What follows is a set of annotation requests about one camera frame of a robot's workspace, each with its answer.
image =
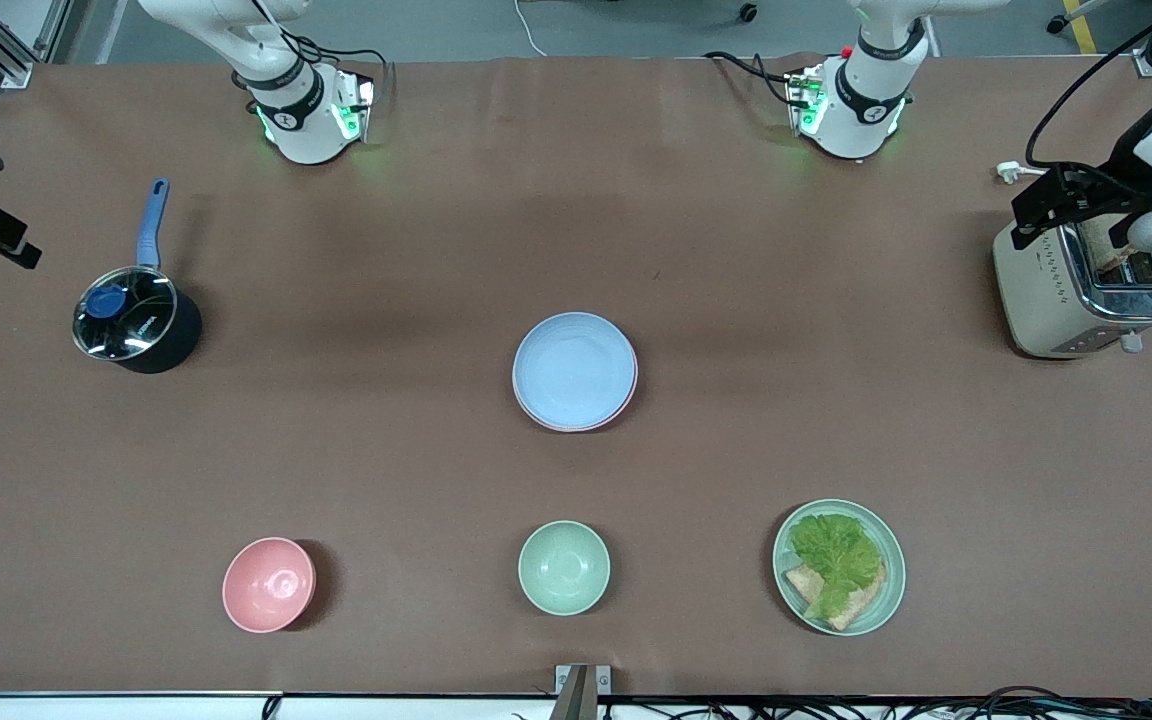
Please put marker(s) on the toast slice in toaster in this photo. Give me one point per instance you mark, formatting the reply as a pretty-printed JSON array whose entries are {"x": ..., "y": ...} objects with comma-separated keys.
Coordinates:
[{"x": 1111, "y": 255}]

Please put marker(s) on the blue plate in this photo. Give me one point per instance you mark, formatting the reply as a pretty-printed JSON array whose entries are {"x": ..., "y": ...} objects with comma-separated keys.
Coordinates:
[{"x": 574, "y": 368}]

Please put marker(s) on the pink bowl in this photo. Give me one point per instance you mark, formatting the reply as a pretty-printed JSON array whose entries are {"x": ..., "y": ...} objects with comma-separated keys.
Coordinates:
[{"x": 268, "y": 585}]

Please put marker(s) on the silver toaster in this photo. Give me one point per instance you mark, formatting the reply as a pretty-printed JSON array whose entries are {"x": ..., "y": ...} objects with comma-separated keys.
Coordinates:
[{"x": 1046, "y": 290}]

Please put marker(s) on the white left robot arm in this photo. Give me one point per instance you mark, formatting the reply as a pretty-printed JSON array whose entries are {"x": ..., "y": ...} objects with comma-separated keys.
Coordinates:
[{"x": 871, "y": 100}]

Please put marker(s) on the silver camera mount bracket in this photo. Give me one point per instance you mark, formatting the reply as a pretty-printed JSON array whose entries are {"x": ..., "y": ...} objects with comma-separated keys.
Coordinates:
[{"x": 582, "y": 690}]

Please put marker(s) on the brown bread slice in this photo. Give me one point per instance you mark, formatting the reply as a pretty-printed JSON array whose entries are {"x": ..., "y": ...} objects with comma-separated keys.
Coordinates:
[{"x": 861, "y": 603}]

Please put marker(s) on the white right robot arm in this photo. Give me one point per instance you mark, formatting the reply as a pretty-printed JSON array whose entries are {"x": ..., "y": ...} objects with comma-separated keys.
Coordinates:
[{"x": 301, "y": 120}]

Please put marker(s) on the glass lid with blue knob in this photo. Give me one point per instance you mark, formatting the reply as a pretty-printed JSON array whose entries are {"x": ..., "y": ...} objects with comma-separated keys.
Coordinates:
[{"x": 124, "y": 312}]

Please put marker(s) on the green bowl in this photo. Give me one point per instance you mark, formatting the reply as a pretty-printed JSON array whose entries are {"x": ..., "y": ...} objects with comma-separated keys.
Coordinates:
[{"x": 564, "y": 567}]

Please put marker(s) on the black caster wheel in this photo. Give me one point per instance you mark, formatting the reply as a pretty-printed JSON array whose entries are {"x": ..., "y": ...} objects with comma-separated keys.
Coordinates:
[{"x": 748, "y": 12}]

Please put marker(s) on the green plate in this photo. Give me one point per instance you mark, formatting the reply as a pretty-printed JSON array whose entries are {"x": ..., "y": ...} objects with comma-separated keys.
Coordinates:
[{"x": 891, "y": 590}]

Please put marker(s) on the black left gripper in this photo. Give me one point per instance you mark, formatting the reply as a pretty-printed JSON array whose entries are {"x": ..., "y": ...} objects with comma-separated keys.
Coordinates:
[{"x": 1123, "y": 163}]

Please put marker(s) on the green lettuce leaf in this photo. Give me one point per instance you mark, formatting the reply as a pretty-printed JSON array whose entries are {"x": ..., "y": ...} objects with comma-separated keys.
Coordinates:
[{"x": 836, "y": 555}]

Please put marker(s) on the white power plug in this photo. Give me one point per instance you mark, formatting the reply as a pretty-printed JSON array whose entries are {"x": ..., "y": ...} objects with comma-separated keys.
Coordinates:
[{"x": 1010, "y": 171}]

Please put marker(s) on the pink plate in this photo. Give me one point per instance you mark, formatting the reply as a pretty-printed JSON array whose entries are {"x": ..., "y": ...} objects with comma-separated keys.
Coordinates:
[{"x": 628, "y": 404}]

